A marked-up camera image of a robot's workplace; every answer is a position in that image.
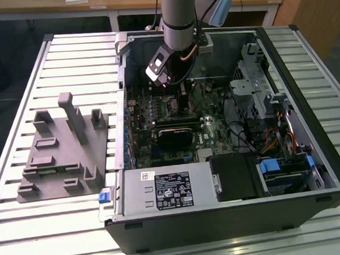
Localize black wire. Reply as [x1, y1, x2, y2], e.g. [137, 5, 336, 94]
[226, 118, 259, 155]

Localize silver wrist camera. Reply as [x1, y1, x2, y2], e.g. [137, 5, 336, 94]
[196, 33, 214, 55]

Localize wooden desk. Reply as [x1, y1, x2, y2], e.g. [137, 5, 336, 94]
[0, 0, 286, 44]

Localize hanging cable with plug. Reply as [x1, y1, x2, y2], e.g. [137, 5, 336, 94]
[143, 0, 165, 32]

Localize black expansion slot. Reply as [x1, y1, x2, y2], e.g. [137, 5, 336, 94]
[150, 157, 192, 167]

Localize grey power supply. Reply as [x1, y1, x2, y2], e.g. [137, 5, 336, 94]
[119, 163, 220, 217]

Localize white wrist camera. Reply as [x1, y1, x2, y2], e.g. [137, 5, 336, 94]
[144, 44, 175, 88]

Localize silver chipset heatsink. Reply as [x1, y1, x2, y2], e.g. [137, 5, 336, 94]
[198, 147, 216, 163]

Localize black plastic shroud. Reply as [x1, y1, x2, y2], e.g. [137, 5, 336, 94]
[208, 152, 265, 204]

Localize hard disk in blue carrier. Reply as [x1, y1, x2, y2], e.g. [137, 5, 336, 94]
[255, 152, 318, 200]

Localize black graphics card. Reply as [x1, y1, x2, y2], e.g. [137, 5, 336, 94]
[157, 126, 195, 152]

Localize black open PC case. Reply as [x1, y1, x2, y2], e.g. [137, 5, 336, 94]
[86, 16, 340, 255]

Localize green motherboard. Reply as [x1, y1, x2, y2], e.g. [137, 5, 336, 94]
[123, 76, 237, 170]

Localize blue case latch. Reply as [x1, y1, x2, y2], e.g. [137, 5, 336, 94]
[97, 187, 112, 204]

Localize grey parts rack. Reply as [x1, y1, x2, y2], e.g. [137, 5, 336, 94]
[9, 89, 115, 205]

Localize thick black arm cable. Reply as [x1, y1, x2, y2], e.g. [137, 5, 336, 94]
[164, 0, 237, 87]

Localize silver metal drive cage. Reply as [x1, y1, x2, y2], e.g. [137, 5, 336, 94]
[227, 42, 276, 123]

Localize yellow wire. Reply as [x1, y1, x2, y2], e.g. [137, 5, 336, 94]
[259, 138, 277, 156]

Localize CPU socket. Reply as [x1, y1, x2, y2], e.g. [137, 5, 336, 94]
[164, 93, 198, 119]

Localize orange wire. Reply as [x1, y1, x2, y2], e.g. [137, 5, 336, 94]
[285, 129, 299, 156]

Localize wooden cabinet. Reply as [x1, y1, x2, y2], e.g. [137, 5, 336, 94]
[271, 0, 340, 67]

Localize green RAM stick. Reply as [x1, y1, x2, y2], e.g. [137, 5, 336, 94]
[36, 166, 67, 175]

